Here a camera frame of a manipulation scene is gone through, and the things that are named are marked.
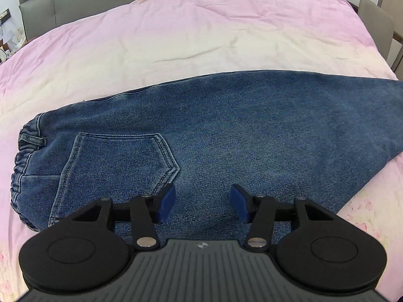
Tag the blue denim pants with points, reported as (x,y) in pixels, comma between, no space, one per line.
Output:
(239,132)

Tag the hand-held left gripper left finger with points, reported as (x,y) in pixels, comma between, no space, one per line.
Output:
(166,204)

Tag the grey upholstered headboard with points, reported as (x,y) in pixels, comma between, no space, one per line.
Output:
(53,3)

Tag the pink floral bed blanket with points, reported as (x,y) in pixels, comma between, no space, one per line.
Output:
(176,34)

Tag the grey chair back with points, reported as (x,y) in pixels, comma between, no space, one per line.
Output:
(376,28)

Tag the wall power strip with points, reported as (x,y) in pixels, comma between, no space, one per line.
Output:
(3,15)

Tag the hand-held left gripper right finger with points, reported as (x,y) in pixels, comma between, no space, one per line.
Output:
(241,206)

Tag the white papers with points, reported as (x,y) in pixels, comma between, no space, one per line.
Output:
(12,39)

